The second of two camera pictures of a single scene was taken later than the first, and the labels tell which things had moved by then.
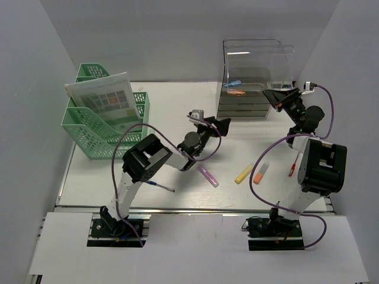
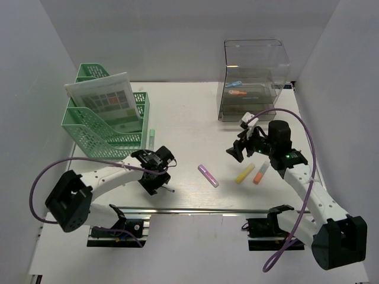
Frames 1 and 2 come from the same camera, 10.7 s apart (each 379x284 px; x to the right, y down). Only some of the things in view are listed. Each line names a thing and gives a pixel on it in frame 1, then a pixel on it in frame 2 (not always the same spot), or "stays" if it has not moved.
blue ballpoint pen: (160, 186) stays
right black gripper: (282, 99) to (245, 141)
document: (111, 97) stays
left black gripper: (222, 125) to (150, 187)
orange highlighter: (236, 92) stays
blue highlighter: (234, 83) stays
